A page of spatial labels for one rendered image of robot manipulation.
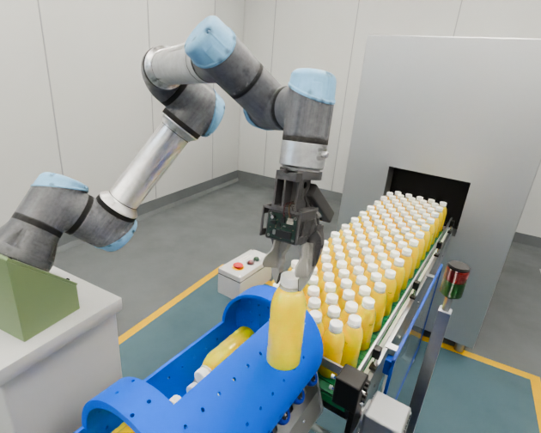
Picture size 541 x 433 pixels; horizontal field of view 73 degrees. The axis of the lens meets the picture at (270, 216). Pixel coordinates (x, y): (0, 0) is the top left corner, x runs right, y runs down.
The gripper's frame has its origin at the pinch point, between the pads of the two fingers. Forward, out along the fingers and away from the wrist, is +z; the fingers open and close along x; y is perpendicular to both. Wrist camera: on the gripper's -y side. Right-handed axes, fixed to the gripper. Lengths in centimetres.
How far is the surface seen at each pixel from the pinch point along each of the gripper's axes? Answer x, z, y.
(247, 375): -5.2, 20.9, 2.3
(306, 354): -0.7, 23.1, -15.6
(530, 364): 79, 104, -238
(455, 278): 25, 9, -60
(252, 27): -304, -178, -404
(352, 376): 6.6, 35.5, -33.7
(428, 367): 23, 43, -67
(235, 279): -39, 23, -40
